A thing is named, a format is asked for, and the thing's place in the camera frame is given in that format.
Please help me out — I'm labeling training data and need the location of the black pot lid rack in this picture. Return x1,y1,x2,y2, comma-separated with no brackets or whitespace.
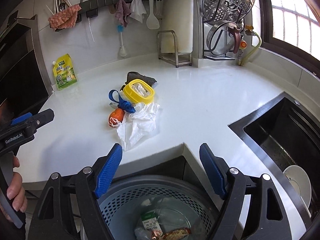
199,0,247,61

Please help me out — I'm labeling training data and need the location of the yellow plastic lid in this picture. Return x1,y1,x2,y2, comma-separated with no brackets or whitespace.
123,79,155,105

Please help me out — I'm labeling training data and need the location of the red white snack wrapper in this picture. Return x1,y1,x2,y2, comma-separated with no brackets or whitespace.
151,228,191,240

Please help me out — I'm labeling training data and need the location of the white rice paddle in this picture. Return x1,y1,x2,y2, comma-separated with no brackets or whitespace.
146,0,160,30

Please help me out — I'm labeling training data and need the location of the black wall utensil rack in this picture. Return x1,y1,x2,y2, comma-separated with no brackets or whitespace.
53,0,163,32

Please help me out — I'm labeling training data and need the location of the mauve hanging cloth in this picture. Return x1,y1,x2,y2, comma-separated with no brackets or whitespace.
115,0,131,28

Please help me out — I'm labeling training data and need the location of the yellow seasoning pouch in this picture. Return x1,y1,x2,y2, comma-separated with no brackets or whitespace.
53,54,77,90

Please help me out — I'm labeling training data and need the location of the glass pot lid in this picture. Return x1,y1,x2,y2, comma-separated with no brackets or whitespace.
206,20,241,56

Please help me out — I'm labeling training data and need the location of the white tissue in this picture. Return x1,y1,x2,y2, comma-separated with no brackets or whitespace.
116,101,160,151

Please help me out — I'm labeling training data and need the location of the pink rag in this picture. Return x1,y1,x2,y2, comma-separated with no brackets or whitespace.
48,4,81,31

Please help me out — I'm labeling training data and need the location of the person's left hand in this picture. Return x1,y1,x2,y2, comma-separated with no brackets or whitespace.
7,171,28,213

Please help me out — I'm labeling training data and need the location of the orange fruit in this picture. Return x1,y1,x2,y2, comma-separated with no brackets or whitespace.
108,108,125,128

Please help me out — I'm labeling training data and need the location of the steel cutting board stand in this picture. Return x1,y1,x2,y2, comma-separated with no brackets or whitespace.
156,30,192,68

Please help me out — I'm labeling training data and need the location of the yellow gas hose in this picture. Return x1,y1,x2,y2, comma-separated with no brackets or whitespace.
237,24,263,67

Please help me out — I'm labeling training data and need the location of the white hanging cloth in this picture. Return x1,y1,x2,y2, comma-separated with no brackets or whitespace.
130,0,147,23

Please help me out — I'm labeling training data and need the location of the dark grey cloth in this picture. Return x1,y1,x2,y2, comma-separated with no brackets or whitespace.
125,72,157,87

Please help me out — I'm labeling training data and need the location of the white milk carton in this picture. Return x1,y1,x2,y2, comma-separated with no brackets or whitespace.
140,211,163,238

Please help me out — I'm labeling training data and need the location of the blue strap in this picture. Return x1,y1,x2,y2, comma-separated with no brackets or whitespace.
108,89,136,114

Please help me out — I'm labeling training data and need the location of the window with brown frame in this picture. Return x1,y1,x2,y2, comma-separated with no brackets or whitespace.
259,0,319,78

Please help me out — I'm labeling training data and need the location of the blue handled bottle brush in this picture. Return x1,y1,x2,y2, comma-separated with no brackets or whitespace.
117,25,127,57

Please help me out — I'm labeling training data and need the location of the grey perforated trash bin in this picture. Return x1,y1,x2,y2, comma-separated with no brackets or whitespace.
98,175,218,239

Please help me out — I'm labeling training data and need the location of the white cutting board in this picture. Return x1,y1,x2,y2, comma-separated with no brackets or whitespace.
161,0,194,54

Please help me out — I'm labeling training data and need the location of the white bowl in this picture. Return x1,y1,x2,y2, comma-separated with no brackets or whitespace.
283,165,312,218

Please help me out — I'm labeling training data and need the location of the steel steamer plate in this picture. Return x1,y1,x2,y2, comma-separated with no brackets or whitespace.
200,0,255,25

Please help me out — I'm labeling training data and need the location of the black kitchen sink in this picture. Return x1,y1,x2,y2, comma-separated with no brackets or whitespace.
229,92,319,239

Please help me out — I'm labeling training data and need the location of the clear plastic bag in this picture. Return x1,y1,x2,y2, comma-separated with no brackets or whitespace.
134,197,206,239

